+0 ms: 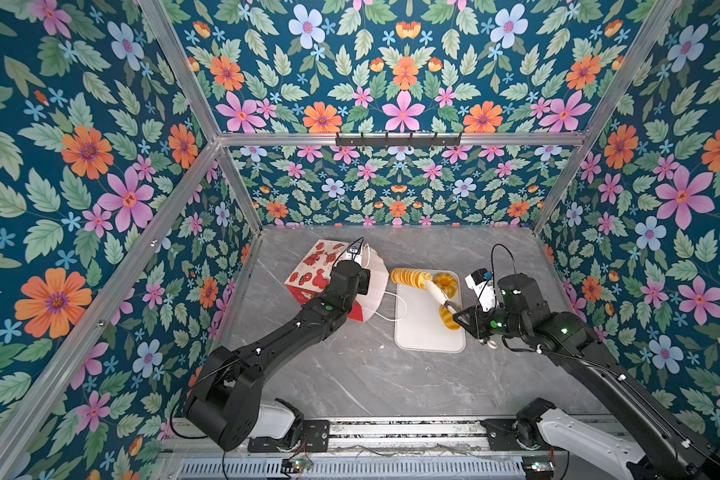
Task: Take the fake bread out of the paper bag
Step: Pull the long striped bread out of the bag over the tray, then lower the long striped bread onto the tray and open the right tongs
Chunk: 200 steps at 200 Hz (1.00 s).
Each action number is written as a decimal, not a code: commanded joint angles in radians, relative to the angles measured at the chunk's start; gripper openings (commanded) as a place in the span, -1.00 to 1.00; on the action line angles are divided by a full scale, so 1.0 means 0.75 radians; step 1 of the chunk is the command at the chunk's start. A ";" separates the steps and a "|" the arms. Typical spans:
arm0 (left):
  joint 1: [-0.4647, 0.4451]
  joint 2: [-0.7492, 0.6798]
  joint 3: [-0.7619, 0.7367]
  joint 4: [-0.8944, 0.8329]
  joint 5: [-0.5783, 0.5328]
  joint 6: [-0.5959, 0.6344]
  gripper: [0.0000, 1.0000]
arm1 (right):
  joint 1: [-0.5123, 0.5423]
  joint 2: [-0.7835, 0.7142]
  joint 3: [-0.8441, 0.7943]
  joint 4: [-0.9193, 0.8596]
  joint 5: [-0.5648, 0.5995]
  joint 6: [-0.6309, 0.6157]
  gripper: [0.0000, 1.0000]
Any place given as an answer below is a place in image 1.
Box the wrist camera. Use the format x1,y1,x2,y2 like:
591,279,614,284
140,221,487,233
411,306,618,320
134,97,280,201
342,244,370,268
465,268,496,312

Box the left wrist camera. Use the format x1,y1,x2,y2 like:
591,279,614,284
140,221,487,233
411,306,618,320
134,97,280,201
342,244,370,268

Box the aluminium frame post right rear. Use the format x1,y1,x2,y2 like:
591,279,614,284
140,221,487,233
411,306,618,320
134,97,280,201
532,0,682,237

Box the aluminium frame post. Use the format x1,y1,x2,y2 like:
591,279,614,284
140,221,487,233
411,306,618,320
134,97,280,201
532,0,682,237
140,0,262,238

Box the aluminium beam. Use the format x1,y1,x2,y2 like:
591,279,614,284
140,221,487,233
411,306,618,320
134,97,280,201
0,141,221,479
216,132,585,148

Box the aluminium left side beam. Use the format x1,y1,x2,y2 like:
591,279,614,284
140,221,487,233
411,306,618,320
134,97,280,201
0,141,221,479

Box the red printed white paper bag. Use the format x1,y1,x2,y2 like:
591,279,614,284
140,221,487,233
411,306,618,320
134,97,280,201
284,238,390,323

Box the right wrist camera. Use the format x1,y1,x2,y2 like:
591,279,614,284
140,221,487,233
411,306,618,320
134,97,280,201
465,268,496,312

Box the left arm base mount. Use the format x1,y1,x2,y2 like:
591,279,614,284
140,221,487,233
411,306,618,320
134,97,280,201
247,399,331,453

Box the black hook rail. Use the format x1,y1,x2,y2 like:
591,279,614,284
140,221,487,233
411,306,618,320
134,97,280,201
334,132,462,148

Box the white plastic tray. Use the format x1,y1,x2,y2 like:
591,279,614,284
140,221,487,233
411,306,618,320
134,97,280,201
390,270,466,353

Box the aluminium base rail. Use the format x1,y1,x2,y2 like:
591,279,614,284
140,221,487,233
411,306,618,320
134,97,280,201
173,416,655,457

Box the round yellow striped fake bun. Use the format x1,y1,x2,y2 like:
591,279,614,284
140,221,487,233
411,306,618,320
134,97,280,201
433,272,459,299

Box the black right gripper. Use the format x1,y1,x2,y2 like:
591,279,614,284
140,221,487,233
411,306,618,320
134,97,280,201
449,301,528,341

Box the long spiral fake bread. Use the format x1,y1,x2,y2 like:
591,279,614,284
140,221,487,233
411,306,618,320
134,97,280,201
390,268,433,290

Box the aluminium frame post left rear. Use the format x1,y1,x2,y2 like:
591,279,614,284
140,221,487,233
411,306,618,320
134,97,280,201
140,0,262,238

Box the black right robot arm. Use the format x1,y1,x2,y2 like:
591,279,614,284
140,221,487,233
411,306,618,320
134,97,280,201
440,269,720,479

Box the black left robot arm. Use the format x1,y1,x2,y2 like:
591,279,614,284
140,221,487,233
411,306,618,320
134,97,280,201
183,260,371,451

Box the aluminium rear top beam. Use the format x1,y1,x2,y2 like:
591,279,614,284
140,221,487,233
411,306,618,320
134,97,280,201
216,132,585,148

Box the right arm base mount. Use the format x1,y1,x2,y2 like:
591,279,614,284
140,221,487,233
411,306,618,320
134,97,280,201
479,398,556,451

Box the steel tongs with white tips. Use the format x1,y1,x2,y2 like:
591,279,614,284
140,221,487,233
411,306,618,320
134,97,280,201
425,278,496,349

